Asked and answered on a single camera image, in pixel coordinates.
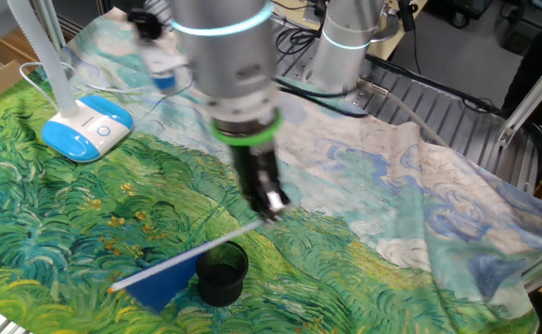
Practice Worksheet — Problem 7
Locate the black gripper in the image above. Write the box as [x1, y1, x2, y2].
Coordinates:
[228, 140, 292, 225]

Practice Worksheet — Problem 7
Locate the blue flag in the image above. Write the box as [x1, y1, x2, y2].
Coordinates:
[107, 216, 273, 314]

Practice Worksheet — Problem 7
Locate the black round base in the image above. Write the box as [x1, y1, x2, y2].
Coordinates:
[195, 239, 251, 308]

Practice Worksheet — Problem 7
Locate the Van Gogh print tablecloth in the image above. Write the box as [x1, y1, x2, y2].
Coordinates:
[0, 6, 542, 334]

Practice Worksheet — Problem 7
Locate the white and blue desk lamp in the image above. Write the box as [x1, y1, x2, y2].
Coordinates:
[6, 0, 136, 164]

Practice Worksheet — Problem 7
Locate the light wooden desk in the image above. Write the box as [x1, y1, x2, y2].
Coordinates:
[270, 0, 431, 62]

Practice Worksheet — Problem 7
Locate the thick black cable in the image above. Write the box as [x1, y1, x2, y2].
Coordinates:
[273, 75, 370, 120]

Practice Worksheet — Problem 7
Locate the coiled black cable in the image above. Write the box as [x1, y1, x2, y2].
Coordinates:
[274, 25, 321, 59]

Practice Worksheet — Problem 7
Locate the grey flexible hose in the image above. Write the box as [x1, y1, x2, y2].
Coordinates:
[356, 77, 451, 148]

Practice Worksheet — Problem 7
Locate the thin black cable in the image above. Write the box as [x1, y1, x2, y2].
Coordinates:
[366, 54, 505, 115]

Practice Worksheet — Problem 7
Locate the black camera on white mount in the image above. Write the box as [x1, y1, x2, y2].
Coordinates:
[126, 7, 191, 93]

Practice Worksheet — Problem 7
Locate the white lamp cable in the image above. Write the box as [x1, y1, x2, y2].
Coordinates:
[18, 59, 161, 115]

